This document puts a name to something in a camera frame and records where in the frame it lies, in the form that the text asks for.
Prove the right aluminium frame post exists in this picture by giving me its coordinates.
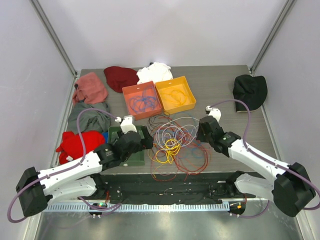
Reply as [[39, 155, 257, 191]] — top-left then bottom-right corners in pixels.
[[248, 0, 297, 75]]

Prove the bright red cloth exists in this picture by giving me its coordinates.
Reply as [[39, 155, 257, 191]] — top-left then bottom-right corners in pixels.
[[55, 130, 106, 165]]

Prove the pink cloth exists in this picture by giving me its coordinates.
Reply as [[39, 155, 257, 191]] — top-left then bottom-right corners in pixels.
[[72, 72, 108, 105]]

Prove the dark red cloth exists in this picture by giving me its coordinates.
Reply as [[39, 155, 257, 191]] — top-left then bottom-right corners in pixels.
[[103, 66, 139, 93]]

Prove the green plastic tray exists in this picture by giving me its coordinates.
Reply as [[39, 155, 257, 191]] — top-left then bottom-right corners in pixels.
[[108, 126, 145, 167]]

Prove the black bucket hat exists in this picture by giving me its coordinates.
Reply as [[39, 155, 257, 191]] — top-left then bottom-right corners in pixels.
[[232, 74, 268, 112]]

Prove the coral orange plastic tray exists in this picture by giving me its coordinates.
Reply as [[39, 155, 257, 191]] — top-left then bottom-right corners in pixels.
[[122, 81, 162, 120]]

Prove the bright yellow cable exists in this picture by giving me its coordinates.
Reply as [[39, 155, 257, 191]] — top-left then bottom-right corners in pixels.
[[155, 138, 181, 165]]

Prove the purple blue cable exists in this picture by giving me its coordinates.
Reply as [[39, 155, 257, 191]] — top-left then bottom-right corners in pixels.
[[128, 94, 156, 113]]

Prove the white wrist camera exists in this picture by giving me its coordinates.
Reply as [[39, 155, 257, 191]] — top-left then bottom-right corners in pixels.
[[114, 115, 138, 134], [205, 105, 222, 122]]

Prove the white slotted cable duct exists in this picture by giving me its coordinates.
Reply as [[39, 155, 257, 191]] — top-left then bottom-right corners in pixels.
[[43, 201, 230, 213]]

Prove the white cloth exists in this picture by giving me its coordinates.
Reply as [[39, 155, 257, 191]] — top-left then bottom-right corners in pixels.
[[136, 62, 173, 85]]

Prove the red cable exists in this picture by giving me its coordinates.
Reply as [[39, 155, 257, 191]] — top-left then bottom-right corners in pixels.
[[148, 112, 212, 182]]

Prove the brown cable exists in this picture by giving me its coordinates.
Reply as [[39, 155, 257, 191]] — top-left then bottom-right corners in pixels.
[[147, 112, 173, 133]]

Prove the orange yellow cable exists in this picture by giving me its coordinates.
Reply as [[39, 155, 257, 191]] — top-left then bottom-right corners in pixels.
[[148, 139, 181, 163]]

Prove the grey cloth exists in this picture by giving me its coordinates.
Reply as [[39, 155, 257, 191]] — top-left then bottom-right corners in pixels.
[[67, 102, 111, 134]]

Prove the aluminium frame post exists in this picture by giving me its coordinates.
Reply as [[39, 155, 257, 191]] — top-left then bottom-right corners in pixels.
[[248, 0, 297, 75], [29, 0, 78, 77]]

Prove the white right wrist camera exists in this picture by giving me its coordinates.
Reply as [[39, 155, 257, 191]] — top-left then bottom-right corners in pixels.
[[205, 105, 222, 122]]

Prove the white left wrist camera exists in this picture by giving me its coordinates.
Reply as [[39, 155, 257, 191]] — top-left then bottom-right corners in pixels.
[[114, 115, 138, 134]]

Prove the blue cloth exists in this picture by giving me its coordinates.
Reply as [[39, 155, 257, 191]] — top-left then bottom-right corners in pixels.
[[101, 131, 109, 144]]

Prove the yellow plastic tray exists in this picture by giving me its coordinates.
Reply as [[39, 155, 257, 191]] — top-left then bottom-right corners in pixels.
[[155, 76, 197, 115]]

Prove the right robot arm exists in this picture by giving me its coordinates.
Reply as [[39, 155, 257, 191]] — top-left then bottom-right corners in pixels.
[[196, 115, 316, 217]]

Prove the left aluminium frame post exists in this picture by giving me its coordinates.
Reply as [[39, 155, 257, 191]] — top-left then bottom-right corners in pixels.
[[29, 0, 78, 77]]

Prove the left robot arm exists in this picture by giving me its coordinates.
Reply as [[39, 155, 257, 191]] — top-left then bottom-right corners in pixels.
[[16, 126, 154, 218]]

